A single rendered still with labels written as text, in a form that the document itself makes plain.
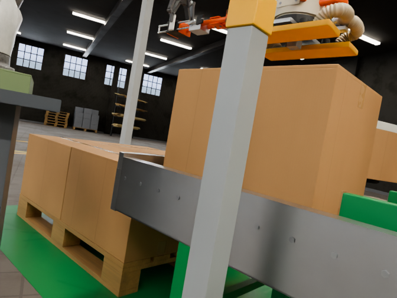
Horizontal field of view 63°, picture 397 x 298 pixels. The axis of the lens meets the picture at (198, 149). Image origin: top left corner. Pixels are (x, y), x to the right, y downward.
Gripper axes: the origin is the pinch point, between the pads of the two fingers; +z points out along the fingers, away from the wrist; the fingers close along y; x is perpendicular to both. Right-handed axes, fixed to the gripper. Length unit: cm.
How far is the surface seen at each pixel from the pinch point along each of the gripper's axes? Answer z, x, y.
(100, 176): 74, 16, -19
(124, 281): 113, -12, -17
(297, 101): 34, -75, -19
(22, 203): 110, 102, -19
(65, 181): 84, 49, -19
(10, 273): 119, 27, -48
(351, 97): 31, -85, -7
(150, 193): 68, -38, -34
